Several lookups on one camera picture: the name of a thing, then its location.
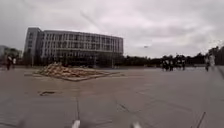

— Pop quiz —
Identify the robot's own part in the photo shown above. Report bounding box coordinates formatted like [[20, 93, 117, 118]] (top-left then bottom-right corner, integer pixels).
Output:
[[71, 119, 82, 128], [132, 121, 142, 128]]

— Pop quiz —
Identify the small distant building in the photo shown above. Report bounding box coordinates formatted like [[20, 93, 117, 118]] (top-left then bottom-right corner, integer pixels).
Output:
[[0, 44, 23, 63]]

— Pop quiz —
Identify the group of people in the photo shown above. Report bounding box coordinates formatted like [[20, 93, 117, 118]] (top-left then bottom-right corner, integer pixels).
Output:
[[161, 57, 187, 72], [5, 54, 18, 71]]

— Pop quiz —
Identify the pile of brown bricks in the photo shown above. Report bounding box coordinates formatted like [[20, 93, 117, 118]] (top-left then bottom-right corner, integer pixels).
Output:
[[37, 62, 104, 80]]

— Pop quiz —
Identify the large grey multi-storey building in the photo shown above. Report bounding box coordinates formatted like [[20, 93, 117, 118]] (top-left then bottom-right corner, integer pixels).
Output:
[[22, 26, 125, 67]]

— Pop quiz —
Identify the row of dark trees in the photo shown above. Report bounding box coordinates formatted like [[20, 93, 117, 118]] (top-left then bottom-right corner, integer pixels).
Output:
[[113, 45, 224, 68]]

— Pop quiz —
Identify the person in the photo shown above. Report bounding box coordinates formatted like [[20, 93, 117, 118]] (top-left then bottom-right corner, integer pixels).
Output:
[[203, 53, 216, 73]]

